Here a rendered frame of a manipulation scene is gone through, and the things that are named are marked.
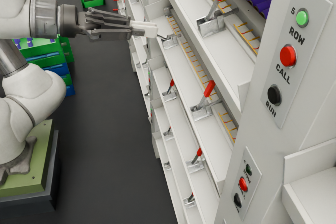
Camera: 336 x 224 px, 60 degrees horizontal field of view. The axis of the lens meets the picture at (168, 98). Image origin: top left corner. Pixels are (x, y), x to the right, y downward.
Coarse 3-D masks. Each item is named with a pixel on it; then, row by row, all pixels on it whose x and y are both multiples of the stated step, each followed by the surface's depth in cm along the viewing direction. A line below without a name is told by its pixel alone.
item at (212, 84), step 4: (212, 80) 56; (208, 84) 57; (212, 84) 55; (208, 88) 56; (212, 88) 56; (204, 92) 58; (208, 92) 57; (204, 96) 58; (208, 96) 57; (204, 100) 58; (200, 104) 59; (200, 108) 59
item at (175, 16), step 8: (176, 16) 84; (184, 32) 78; (184, 48) 76; (192, 48) 73; (192, 56) 73; (192, 64) 71; (200, 64) 70; (208, 72) 66; (216, 88) 62; (224, 104) 59; (232, 120) 57
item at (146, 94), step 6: (132, 48) 179; (132, 54) 181; (138, 60) 175; (138, 66) 169; (138, 72) 168; (144, 78) 163; (144, 84) 159; (144, 90) 156; (144, 96) 153; (150, 114) 144; (150, 120) 138
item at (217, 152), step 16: (160, 0) 88; (160, 16) 91; (160, 32) 85; (176, 32) 83; (160, 48) 86; (176, 48) 78; (176, 64) 74; (176, 80) 70; (192, 80) 69; (208, 80) 67; (192, 96) 65; (224, 112) 60; (208, 128) 58; (208, 144) 56; (224, 144) 55; (208, 160) 54; (224, 160) 53; (224, 176) 51
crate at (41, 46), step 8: (24, 40) 161; (32, 40) 161; (40, 40) 161; (48, 40) 161; (56, 40) 150; (24, 48) 146; (32, 48) 148; (40, 48) 149; (48, 48) 151; (56, 48) 153; (24, 56) 149; (32, 56) 150
